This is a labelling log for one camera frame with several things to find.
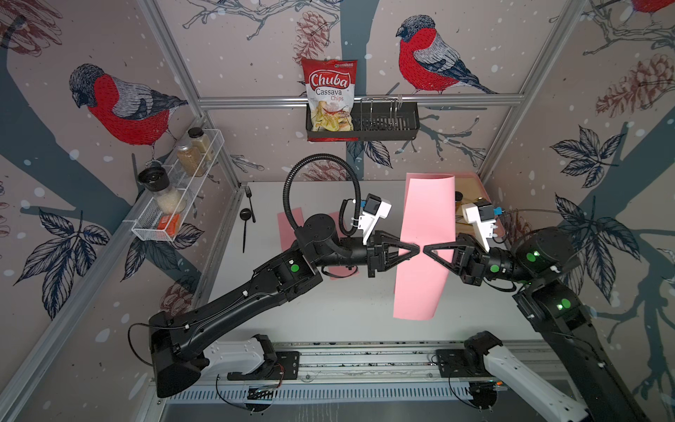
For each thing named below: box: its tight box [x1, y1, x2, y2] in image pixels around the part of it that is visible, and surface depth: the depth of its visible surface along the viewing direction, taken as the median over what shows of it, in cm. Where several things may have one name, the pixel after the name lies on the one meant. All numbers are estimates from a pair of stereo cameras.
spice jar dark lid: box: [187, 126, 212, 161], surface depth 82 cm
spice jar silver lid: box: [177, 144, 204, 177], surface depth 78 cm
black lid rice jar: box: [137, 165, 187, 215], surface depth 67 cm
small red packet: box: [157, 213, 181, 238], surface depth 67 cm
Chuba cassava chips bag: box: [301, 58, 359, 143], surface depth 85 cm
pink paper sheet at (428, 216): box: [393, 172, 457, 321], surface depth 51 cm
